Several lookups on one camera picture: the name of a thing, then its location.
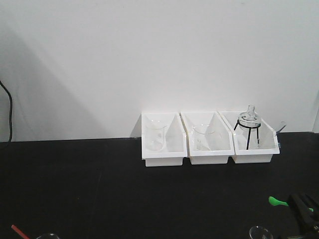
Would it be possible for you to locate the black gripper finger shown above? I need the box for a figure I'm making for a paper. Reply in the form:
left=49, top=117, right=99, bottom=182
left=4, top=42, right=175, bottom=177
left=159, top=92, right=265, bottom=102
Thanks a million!
left=288, top=194, right=315, bottom=234
left=300, top=193, right=319, bottom=212

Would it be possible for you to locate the green plastic spoon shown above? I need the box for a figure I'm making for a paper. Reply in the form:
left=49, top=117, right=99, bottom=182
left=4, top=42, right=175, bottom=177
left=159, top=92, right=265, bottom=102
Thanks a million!
left=268, top=195, right=313, bottom=213

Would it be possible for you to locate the red plastic spoon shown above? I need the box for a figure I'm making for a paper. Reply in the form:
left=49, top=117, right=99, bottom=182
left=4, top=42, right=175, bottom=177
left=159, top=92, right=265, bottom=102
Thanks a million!
left=11, top=225, right=29, bottom=239

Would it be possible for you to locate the glass beaker bottom right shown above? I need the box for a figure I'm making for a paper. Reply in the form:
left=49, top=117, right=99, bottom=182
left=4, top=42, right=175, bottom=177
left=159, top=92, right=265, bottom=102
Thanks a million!
left=249, top=226, right=274, bottom=239

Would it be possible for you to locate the clear glass tube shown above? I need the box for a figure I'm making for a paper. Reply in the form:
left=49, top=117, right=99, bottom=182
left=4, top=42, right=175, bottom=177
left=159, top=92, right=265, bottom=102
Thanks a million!
left=275, top=121, right=287, bottom=134

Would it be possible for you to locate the right white plastic bin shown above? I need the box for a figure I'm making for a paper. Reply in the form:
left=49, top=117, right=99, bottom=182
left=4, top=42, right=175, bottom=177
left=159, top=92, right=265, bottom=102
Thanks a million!
left=218, top=111, right=280, bottom=163

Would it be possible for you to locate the white plastic bin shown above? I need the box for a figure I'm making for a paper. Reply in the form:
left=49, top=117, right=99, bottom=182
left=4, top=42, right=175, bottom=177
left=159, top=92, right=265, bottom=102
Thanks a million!
left=141, top=112, right=187, bottom=167
left=180, top=112, right=235, bottom=165
left=218, top=111, right=280, bottom=163

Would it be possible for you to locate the glass flask on stand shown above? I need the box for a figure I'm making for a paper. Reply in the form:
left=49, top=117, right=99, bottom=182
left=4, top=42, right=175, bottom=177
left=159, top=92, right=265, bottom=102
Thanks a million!
left=238, top=105, right=261, bottom=135

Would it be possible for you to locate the middle white plastic bin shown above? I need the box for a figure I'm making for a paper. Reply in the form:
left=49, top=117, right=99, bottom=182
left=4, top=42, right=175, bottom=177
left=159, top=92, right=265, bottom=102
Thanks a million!
left=180, top=112, right=235, bottom=165

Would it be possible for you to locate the wide clear glass beaker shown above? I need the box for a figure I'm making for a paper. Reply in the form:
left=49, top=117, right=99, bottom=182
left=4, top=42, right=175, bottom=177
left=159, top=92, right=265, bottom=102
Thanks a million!
left=193, top=124, right=215, bottom=151

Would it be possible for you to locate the left white plastic bin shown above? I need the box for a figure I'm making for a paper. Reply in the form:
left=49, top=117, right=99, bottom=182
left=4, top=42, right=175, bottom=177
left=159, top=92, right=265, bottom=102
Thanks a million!
left=141, top=112, right=187, bottom=167

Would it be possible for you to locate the tall clear glass beaker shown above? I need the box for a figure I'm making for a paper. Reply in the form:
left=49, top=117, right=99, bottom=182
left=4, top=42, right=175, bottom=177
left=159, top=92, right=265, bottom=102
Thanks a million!
left=146, top=120, right=166, bottom=151

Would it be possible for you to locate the glass beaker bottom left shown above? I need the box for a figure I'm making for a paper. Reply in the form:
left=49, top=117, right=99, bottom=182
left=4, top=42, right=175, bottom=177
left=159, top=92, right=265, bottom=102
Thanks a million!
left=36, top=233, right=60, bottom=239

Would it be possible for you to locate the black wire tripod stand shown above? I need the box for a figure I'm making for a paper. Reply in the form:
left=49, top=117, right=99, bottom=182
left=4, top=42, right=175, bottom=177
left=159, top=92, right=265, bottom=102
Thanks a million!
left=234, top=120, right=261, bottom=150

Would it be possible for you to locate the black cable on wall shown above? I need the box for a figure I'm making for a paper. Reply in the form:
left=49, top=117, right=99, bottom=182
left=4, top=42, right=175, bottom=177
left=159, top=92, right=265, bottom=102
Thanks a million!
left=0, top=79, right=13, bottom=143

